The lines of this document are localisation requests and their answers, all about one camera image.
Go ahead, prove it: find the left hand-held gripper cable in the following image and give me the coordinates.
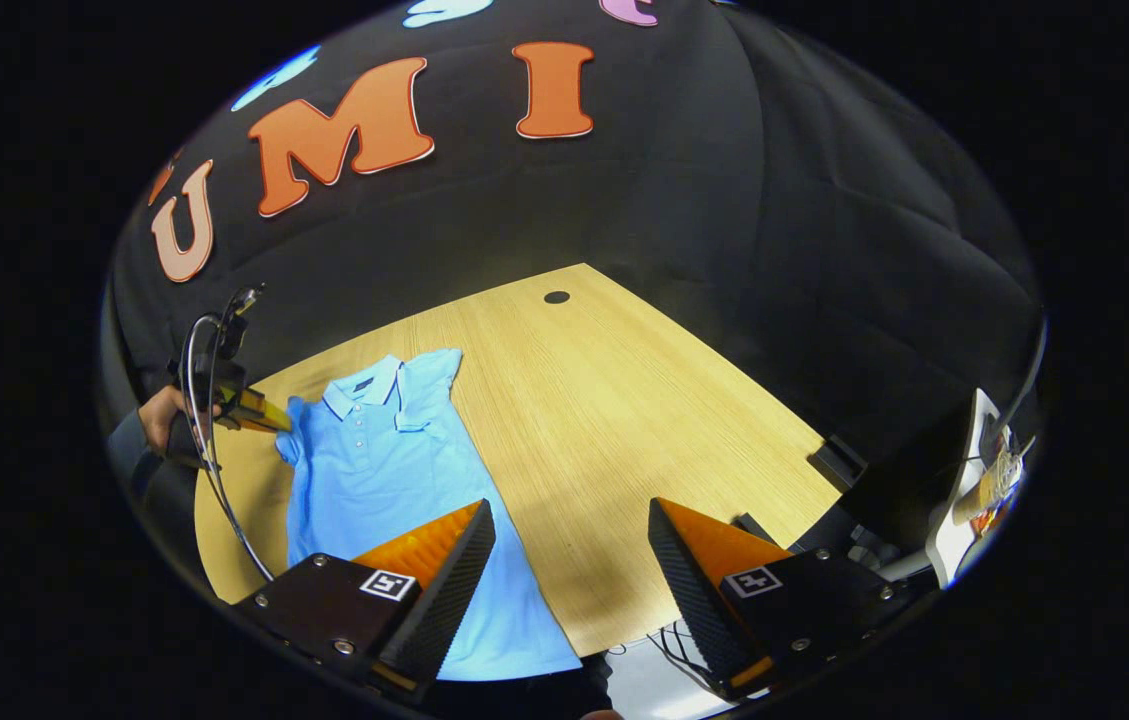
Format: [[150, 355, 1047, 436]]
[[179, 313, 276, 584]]

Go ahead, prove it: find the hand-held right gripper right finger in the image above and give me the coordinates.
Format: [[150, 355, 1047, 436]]
[[647, 496, 913, 703]]

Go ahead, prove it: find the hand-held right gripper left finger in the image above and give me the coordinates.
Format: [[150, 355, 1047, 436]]
[[232, 499, 498, 703]]

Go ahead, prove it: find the tangle of floor cables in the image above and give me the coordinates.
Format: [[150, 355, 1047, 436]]
[[609, 618, 720, 693]]

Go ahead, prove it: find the light blue T-shirt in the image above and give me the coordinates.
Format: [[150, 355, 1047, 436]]
[[274, 347, 583, 683]]

